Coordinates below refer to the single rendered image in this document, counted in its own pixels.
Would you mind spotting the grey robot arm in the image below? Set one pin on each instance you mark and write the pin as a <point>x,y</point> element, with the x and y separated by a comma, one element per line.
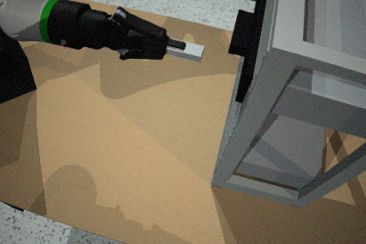
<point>50,21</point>

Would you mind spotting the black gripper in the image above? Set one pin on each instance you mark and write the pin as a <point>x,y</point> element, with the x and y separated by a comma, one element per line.
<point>95,30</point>

